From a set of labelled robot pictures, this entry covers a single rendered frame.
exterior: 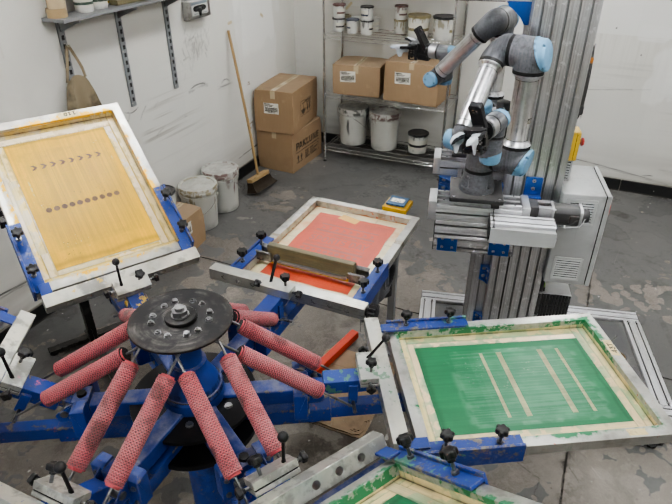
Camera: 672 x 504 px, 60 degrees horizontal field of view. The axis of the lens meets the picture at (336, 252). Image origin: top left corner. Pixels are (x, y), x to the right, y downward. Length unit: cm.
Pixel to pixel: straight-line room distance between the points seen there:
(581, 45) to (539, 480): 193
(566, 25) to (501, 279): 119
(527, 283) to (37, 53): 297
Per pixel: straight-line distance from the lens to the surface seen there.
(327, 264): 243
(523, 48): 234
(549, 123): 267
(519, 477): 308
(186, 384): 164
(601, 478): 321
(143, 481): 174
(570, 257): 292
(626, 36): 565
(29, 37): 387
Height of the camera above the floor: 235
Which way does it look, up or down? 32 degrees down
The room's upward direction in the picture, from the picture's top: straight up
